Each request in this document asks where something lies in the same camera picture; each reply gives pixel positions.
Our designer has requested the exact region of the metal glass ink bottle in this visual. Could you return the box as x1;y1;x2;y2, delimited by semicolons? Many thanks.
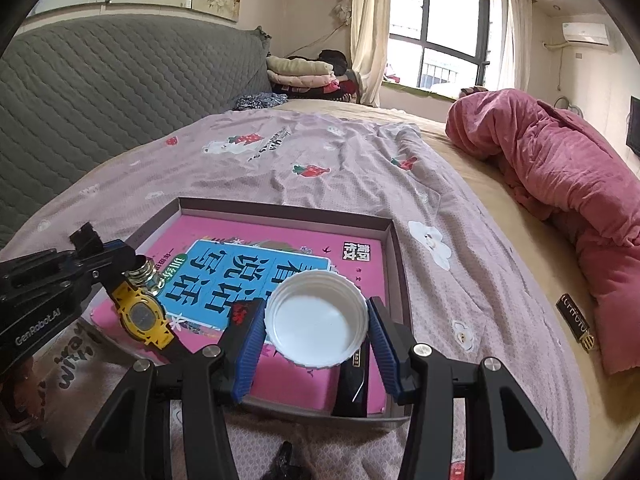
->
125;255;165;296

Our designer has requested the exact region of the black yellow digital watch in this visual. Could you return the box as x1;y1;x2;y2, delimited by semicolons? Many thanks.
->
103;276;192;363

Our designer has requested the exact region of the white plastic jar lid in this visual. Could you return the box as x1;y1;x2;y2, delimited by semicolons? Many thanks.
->
265;270;369;370

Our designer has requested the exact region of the black gold mattress label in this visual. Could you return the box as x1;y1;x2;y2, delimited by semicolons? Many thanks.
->
555;294;596;352

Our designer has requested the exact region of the grey quilted headboard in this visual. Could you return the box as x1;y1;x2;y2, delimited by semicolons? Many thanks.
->
1;14;271;244

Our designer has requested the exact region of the grey shallow cardboard box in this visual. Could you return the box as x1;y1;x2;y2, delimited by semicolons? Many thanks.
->
81;196;414;428

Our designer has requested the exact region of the pink strawberry bed sheet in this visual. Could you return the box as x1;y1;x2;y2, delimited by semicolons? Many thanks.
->
1;110;589;472

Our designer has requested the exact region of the blue patterned cloth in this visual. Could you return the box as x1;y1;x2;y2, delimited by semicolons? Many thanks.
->
233;92;288;110

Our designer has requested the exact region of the pink rolled quilt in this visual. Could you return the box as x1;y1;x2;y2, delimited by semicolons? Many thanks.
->
445;89;639;374

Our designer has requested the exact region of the stack of folded clothes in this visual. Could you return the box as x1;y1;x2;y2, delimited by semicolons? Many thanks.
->
266;50;361;103

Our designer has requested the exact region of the patterned bag on sill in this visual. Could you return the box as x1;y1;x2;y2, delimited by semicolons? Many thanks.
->
459;86;488;99

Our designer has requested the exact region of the cream right curtain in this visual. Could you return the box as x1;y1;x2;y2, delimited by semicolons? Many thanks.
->
498;0;534;91

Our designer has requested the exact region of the cream curtain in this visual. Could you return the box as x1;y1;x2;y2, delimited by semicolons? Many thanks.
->
349;0;390;107
498;0;534;91

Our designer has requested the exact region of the cream left curtain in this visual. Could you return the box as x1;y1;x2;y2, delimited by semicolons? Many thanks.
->
349;0;390;107

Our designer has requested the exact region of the black framed window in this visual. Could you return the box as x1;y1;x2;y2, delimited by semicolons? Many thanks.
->
384;0;490;98

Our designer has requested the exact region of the white air conditioner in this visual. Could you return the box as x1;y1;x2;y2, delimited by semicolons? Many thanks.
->
562;22;611;48

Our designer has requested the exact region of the black wall television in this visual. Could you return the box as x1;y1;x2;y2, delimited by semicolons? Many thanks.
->
626;96;640;157

